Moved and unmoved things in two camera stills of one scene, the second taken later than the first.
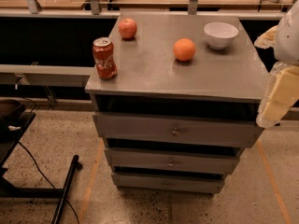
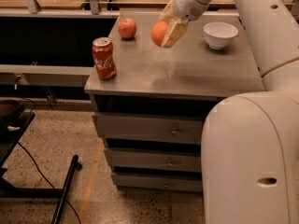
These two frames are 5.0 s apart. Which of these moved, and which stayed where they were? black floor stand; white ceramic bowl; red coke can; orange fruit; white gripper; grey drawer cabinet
Moved: orange fruit; white gripper
Stayed: red coke can; white ceramic bowl; black floor stand; grey drawer cabinet
